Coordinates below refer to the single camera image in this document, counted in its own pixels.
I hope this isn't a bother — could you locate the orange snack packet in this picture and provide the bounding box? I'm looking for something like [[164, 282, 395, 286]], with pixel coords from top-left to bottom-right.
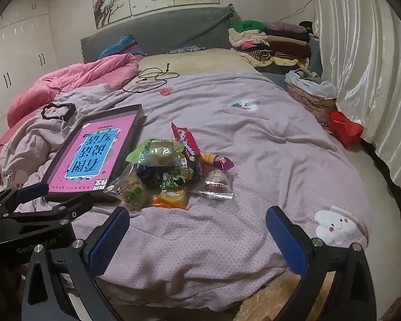
[[152, 187, 189, 209]]

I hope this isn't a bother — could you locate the beige blanket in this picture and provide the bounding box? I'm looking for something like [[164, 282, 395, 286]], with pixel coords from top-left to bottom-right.
[[137, 48, 258, 77]]

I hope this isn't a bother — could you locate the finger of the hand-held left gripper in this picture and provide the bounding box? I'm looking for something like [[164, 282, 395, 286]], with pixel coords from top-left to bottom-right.
[[0, 182, 51, 218], [3, 192, 95, 231]]

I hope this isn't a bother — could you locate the red snack packet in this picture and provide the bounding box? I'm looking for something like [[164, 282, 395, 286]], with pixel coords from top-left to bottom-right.
[[171, 123, 204, 178]]

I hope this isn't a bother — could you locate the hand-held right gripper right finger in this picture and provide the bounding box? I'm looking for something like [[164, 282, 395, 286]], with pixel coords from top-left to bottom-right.
[[265, 205, 378, 321]]

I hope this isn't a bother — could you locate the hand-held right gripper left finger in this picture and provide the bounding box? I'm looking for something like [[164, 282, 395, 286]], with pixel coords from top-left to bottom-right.
[[22, 207, 131, 321]]

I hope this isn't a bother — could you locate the blue cookie packet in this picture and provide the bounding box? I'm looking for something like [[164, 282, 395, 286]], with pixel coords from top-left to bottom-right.
[[135, 162, 174, 189]]

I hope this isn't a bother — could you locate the grey padded headboard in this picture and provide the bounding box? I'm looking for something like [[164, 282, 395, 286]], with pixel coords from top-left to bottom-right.
[[80, 5, 243, 64]]

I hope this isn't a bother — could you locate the clear yellow snack packet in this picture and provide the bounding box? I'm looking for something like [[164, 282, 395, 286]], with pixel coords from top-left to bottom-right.
[[159, 170, 188, 189]]

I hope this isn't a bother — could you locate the black plastic bracket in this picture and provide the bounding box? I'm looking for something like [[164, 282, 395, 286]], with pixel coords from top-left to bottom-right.
[[40, 102, 77, 121]]

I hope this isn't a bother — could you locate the blue patterned cloth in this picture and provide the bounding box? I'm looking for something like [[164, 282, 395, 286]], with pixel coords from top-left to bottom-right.
[[169, 44, 204, 55]]

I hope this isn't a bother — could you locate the cream satin curtain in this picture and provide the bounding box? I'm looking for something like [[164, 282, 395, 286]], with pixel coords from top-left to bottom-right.
[[312, 0, 401, 208]]

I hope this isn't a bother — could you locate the brown chocolate bar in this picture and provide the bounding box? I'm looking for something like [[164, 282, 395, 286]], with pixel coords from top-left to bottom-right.
[[177, 157, 204, 186]]

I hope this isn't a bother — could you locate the pile of folded clothes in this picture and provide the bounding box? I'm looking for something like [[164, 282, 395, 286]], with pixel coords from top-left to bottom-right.
[[227, 20, 313, 67]]

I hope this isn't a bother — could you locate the pink and blue book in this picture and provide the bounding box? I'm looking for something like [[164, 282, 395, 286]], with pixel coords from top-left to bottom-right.
[[48, 114, 137, 194]]

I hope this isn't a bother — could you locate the purple cracker packet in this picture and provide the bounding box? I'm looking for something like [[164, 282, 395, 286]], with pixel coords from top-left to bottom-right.
[[199, 151, 235, 171]]

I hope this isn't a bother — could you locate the woven basket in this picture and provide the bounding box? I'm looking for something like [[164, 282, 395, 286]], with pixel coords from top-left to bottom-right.
[[285, 82, 338, 128]]

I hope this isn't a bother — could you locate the thin black wall cable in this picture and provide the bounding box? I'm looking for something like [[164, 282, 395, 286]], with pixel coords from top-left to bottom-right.
[[277, 0, 313, 24]]

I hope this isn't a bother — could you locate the green bread packet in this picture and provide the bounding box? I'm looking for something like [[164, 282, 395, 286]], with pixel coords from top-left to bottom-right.
[[125, 137, 188, 168]]

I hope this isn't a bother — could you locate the clear red candy packet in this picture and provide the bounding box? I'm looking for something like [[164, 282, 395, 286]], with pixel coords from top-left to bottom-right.
[[189, 169, 234, 199]]

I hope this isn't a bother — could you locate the pink quilt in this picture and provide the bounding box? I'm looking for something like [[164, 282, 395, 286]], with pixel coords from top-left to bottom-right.
[[0, 53, 148, 174]]

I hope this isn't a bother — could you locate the red bag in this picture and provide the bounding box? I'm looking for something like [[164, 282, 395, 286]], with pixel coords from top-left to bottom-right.
[[328, 110, 365, 148]]

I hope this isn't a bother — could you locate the white wardrobe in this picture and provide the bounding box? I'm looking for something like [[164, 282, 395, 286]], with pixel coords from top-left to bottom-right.
[[0, 0, 61, 108]]

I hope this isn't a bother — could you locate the clear rice cake packet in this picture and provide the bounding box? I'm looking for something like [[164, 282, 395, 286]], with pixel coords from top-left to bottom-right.
[[103, 167, 152, 209]]

